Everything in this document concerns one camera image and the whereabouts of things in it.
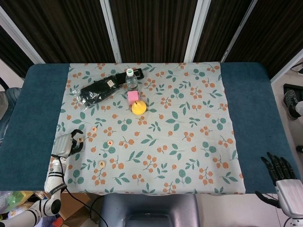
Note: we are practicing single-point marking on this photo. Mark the grey blue padded seat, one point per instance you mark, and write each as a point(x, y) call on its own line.
point(149, 210)

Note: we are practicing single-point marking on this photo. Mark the yellow pear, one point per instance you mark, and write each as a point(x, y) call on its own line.
point(139, 108)

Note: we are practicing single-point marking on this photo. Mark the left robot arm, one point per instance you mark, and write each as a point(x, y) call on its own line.
point(55, 176)

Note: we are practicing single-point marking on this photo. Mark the clear plastic water bottle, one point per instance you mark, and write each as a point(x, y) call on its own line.
point(131, 82)

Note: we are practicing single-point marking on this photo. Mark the black gloves in plastic bag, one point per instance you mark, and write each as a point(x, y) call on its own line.
point(97, 92)

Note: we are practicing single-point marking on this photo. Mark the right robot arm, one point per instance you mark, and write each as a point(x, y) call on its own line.
point(294, 222)

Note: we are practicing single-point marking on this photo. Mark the floral fruit print tablecloth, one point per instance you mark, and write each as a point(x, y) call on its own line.
point(154, 146)

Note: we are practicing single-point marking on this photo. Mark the green plastic bag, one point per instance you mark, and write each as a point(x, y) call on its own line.
point(14, 197)

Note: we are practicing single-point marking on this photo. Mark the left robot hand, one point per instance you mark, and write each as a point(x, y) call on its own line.
point(62, 144)

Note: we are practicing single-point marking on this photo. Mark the dark patterned sneaker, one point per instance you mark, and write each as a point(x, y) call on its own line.
point(290, 104)

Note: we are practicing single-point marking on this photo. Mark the dark ribbed partition panel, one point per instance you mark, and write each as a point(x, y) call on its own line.
point(154, 30)
point(220, 23)
point(59, 30)
point(272, 35)

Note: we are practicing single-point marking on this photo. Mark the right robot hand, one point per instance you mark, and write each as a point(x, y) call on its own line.
point(288, 191)

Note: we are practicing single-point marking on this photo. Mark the brown cardboard box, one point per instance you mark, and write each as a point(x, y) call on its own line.
point(75, 212)

